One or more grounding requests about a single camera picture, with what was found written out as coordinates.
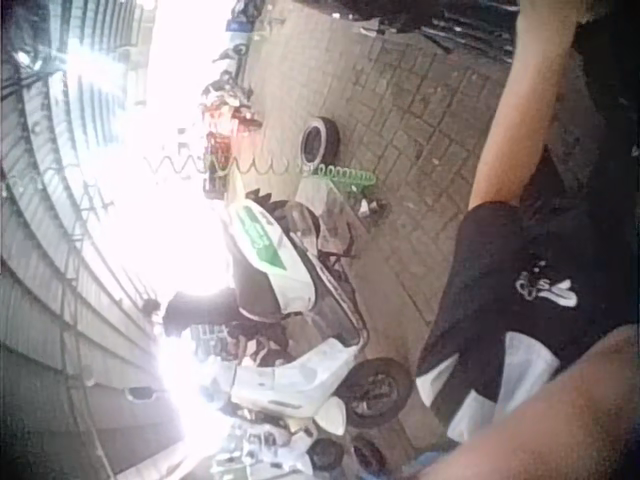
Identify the row of parked motorcycles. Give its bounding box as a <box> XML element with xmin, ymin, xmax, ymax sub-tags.
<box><xmin>211</xmin><ymin>0</ymin><xmax>262</xmax><ymax>87</ymax></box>

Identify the black motorcycle frame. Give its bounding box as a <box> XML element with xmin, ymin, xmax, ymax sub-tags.
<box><xmin>294</xmin><ymin>0</ymin><xmax>517</xmax><ymax>57</ymax></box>

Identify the green coiled air hose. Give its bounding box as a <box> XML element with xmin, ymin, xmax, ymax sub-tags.
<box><xmin>143</xmin><ymin>152</ymin><xmax>378</xmax><ymax>190</ymax></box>

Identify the grey covered stand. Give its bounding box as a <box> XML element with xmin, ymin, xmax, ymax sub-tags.
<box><xmin>293</xmin><ymin>178</ymin><xmax>362</xmax><ymax>261</ymax></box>

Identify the red motorcycle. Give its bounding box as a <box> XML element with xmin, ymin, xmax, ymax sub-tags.
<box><xmin>198</xmin><ymin>79</ymin><xmax>264</xmax><ymax>200</ymax></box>

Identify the white green scooter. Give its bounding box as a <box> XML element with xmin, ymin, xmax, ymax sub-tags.
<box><xmin>162</xmin><ymin>197</ymin><xmax>416</xmax><ymax>436</ymax></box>

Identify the loose black tyre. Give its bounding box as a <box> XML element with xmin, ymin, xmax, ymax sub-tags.
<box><xmin>298</xmin><ymin>116</ymin><xmax>342</xmax><ymax>165</ymax></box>

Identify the small black white tool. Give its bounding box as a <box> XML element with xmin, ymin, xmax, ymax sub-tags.
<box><xmin>356</xmin><ymin>197</ymin><xmax>394</xmax><ymax>222</ymax></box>

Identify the corrugated metal awning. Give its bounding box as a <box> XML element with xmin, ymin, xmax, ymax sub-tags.
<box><xmin>0</xmin><ymin>0</ymin><xmax>166</xmax><ymax>480</ymax></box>

